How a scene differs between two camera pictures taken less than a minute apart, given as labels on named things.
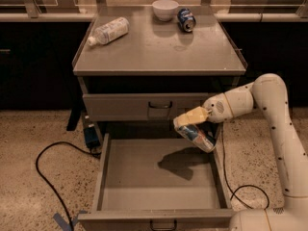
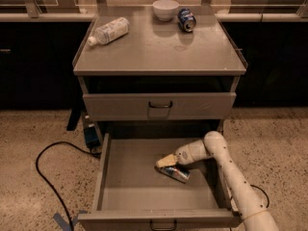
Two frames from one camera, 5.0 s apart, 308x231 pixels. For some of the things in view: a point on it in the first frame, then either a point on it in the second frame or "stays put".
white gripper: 216,108 to 183,154
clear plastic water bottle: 111,32 stays put
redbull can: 194,134 to 177,173
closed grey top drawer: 141,106 stays put
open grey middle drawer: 159,184 stays put
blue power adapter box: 91,137 stays put
